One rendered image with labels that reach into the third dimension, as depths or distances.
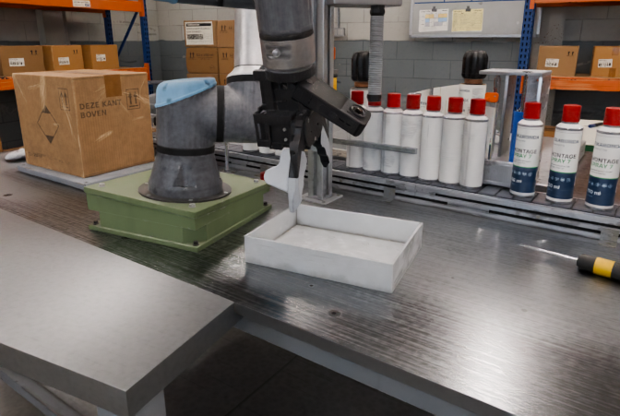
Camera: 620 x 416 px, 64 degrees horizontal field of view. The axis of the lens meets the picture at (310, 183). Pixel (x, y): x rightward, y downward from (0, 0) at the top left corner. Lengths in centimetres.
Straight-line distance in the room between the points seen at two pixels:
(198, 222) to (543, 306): 60
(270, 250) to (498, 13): 482
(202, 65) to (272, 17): 442
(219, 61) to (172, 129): 402
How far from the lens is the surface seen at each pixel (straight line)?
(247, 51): 102
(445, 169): 121
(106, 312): 80
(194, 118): 98
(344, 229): 101
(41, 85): 156
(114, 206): 106
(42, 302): 87
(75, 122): 145
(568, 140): 113
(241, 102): 99
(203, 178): 100
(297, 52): 68
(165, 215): 98
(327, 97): 71
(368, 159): 129
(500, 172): 123
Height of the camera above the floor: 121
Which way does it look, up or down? 16 degrees down
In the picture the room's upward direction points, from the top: straight up
